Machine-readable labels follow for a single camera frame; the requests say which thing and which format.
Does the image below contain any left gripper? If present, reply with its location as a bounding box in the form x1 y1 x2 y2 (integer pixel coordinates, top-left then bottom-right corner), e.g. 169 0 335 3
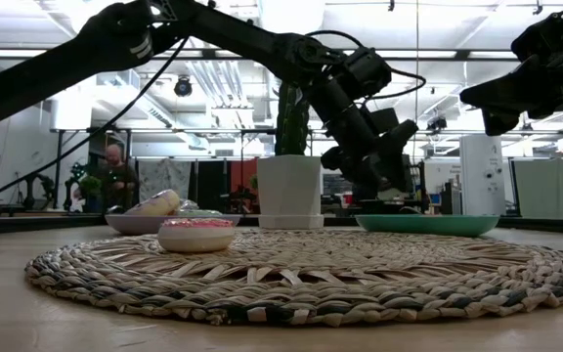
320 119 420 195

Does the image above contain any large mint-glazed donut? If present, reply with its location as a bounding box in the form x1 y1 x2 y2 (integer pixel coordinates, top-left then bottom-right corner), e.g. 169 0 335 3
176 198 225 218

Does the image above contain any small pink-glazed donut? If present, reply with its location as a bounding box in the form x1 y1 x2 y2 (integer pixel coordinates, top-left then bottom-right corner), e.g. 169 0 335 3
157 217 238 254

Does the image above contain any large purple-glazed donut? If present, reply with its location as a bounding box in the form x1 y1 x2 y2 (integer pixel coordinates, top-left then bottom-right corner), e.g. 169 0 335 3
123 189 182 217

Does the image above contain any teal plate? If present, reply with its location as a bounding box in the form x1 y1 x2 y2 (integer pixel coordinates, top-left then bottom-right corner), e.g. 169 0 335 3
354 213 501 239

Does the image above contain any white cabinet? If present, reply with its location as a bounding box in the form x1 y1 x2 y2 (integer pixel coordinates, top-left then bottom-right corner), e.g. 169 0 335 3
458 133 507 217

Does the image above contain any white hexagonal plant pot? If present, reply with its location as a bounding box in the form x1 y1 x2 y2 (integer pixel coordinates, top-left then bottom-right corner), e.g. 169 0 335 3
256 154 325 231

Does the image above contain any green cactus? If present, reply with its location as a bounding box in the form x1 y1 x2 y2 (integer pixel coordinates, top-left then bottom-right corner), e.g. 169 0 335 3
274 80 311 157

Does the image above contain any round woven placemat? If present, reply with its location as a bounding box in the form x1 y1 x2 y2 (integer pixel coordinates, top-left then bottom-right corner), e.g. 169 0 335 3
23 228 563 328

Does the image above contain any black ceiling spotlight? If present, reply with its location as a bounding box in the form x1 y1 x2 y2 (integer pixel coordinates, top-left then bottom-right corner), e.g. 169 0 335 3
173 75 195 99

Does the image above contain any purple plate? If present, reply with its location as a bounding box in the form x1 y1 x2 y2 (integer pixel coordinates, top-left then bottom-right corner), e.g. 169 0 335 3
105 212 243 237

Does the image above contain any person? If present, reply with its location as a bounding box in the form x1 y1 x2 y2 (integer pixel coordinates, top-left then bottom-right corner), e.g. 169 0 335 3
99 143 140 212

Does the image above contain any small green potted plant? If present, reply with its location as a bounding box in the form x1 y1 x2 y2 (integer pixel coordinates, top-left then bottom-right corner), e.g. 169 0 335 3
78 174 104 212

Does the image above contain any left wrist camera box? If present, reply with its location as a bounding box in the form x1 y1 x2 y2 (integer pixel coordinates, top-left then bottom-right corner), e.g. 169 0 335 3
368 107 401 134

